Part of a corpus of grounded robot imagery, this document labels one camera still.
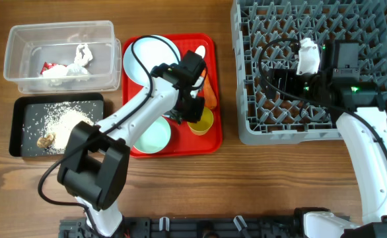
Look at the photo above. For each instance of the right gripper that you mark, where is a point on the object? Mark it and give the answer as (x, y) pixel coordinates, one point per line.
(286, 75)

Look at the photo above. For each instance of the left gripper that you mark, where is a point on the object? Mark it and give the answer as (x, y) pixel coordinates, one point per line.
(194, 118)

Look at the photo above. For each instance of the yellow plastic cup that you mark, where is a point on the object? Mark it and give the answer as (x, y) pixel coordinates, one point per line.
(206, 121)

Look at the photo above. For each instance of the orange carrot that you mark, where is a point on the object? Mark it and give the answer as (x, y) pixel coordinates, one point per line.
(208, 93)

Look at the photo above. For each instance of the green bowl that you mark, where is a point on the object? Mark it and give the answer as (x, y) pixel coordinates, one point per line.
(155, 138)

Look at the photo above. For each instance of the white rice grains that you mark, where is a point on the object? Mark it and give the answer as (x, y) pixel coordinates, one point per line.
(57, 119)

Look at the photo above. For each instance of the white tissue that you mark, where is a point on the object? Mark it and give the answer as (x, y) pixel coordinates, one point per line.
(58, 74)

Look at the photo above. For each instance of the red snack wrapper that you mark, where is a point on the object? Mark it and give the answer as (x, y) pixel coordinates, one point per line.
(46, 66)

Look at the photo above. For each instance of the brown walnut food scrap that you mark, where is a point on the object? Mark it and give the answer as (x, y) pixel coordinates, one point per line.
(45, 142)

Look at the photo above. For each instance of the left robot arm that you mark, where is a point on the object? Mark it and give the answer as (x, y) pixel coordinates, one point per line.
(95, 162)

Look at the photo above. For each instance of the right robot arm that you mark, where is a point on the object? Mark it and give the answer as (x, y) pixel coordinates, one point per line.
(329, 76)

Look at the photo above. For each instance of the grey dishwasher rack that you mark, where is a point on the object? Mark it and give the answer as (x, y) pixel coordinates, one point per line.
(254, 24)

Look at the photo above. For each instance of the clear plastic waste bin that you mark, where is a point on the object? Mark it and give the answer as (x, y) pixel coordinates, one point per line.
(29, 46)

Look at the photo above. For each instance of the black food waste tray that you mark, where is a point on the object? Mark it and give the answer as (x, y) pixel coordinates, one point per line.
(19, 108)

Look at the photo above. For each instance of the red serving tray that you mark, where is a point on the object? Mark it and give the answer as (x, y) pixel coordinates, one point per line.
(183, 141)

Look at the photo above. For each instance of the white plastic spoon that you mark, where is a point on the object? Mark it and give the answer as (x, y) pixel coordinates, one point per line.
(200, 51)

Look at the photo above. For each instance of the large light blue plate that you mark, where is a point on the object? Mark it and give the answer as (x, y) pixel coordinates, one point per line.
(151, 51)

